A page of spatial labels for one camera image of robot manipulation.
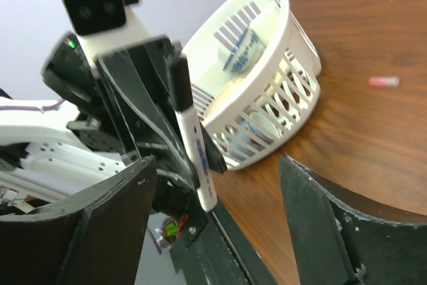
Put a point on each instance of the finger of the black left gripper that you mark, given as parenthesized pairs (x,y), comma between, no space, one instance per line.
(215,159)

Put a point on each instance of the white plastic basket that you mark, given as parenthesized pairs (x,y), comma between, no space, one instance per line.
(282,89)

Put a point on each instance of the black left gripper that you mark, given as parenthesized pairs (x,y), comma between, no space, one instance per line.
(126,91)

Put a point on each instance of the beige grey ceramic plate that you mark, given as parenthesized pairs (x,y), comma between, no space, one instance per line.
(225,95)

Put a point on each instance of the white marker with black end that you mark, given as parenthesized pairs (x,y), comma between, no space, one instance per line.
(190,129)

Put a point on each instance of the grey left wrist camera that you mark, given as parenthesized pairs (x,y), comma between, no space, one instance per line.
(103,26)

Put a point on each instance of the blue white porcelain bowl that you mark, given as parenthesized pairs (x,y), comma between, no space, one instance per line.
(245,54)

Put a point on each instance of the small black pen cap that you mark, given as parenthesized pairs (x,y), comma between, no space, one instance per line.
(179,83)

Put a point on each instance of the small pink red cap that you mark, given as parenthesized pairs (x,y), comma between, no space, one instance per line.
(384,81)

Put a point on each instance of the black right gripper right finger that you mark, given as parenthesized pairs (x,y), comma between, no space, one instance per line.
(342,237)

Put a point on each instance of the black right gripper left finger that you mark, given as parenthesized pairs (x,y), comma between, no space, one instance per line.
(92,237)

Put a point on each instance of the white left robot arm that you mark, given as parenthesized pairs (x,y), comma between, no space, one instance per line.
(54,136)

